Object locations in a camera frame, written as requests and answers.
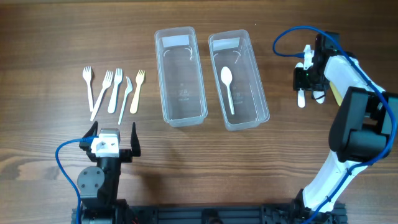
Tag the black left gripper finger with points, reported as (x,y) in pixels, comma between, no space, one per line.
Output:
(135,145)
(92,132)

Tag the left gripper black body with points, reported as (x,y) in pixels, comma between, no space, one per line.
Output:
(125,155)

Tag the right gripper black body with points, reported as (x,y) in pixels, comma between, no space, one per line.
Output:
(308,79)

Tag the broad white plastic spoon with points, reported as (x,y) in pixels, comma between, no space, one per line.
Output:
(319,96)

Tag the thick-handled white plastic spoon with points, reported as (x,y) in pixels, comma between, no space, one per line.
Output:
(301,98)

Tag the cream yellow plastic spoon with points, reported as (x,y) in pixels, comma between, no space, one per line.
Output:
(336,94)

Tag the thin-handled white plastic spoon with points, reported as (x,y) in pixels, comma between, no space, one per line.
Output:
(226,78)

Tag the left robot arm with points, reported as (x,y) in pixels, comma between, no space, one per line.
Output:
(98,185)

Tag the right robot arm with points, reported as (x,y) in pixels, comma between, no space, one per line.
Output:
(363,130)

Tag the left clear plastic container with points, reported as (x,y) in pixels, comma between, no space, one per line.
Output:
(181,82)

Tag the clear plastic container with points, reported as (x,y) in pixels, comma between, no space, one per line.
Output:
(233,49)
(181,82)

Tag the right clear plastic container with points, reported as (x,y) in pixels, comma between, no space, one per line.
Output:
(233,49)

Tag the long white plastic fork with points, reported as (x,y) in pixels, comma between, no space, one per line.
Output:
(105,85)

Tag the white plastic fork on side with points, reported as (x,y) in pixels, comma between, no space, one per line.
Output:
(127,91)

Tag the small white plastic fork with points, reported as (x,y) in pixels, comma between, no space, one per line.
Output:
(87,76)

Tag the cream yellow plastic fork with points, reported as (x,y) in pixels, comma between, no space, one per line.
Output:
(135,101)

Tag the wide-handled white plastic fork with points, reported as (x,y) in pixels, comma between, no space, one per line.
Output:
(117,81)

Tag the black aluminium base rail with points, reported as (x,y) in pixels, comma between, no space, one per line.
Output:
(262,214)

